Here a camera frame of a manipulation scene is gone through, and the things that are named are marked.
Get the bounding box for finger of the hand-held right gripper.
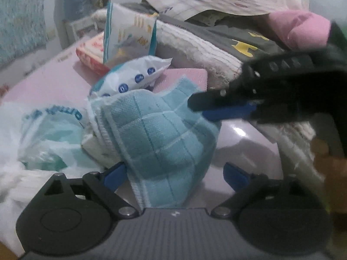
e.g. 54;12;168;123
188;85;265;122

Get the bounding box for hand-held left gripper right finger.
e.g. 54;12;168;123
211;162;315;220

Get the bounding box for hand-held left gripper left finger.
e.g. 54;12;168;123
36;162;139;220

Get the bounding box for blue checked towel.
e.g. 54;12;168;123
88;78;221;209

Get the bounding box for white plastic bag blue print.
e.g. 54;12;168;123
0;97;109;250

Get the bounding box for white packet blue circles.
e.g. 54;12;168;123
89;55;173;98

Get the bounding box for white tissue packet teal edges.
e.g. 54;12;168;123
103;2;159;67

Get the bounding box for person's right hand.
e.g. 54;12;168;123
311;138;347;180

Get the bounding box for rolled white blanket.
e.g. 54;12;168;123
91;8;243;88

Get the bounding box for pink pillow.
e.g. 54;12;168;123
267;10;332;50

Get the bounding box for grey quilt yellow marks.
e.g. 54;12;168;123
121;3;293;60

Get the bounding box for lilac grid printed sheet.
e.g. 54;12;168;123
141;0;295;22

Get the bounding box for pink balloon printed sheet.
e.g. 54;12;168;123
0;41;285;212

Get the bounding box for pink wet wipes pack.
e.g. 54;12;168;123
75;31;111;76

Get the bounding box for white water dispenser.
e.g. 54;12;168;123
64;16;98;46

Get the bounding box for floral teal wall cloth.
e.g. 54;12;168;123
0;0;53;65

